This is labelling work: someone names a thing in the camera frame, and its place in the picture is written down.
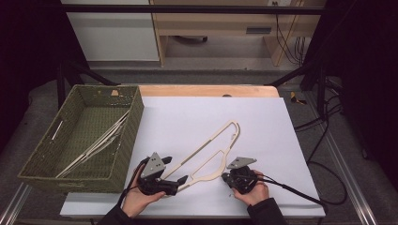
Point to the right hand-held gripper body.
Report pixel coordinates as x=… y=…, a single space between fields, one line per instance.
x=242 y=179

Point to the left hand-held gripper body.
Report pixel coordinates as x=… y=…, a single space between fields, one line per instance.
x=153 y=165

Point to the beige wooden clothes hanger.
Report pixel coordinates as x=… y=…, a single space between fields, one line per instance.
x=103 y=135
x=104 y=144
x=223 y=162

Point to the green woven basket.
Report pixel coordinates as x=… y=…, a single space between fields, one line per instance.
x=90 y=103

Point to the person's right hand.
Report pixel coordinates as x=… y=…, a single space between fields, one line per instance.
x=258 y=193

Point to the person's left hand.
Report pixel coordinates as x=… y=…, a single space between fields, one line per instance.
x=136 y=198

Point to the white table sheet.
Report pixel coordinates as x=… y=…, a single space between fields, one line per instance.
x=187 y=125

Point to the wooden table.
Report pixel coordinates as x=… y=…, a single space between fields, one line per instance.
x=194 y=91

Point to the yellow and black tool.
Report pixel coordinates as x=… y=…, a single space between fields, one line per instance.
x=294 y=98

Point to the white cabinet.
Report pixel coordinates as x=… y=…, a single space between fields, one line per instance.
x=112 y=34

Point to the light wooden desk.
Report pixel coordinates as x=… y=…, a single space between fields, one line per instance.
x=212 y=22

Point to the black curtain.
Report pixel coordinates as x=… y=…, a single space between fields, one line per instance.
x=366 y=78
x=28 y=56

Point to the aluminium rail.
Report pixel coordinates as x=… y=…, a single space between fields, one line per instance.
x=14 y=203
x=344 y=175

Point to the black frame stand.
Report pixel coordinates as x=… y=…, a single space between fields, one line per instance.
x=320 y=90
x=61 y=84

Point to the black horizontal frame bar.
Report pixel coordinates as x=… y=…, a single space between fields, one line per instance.
x=187 y=9

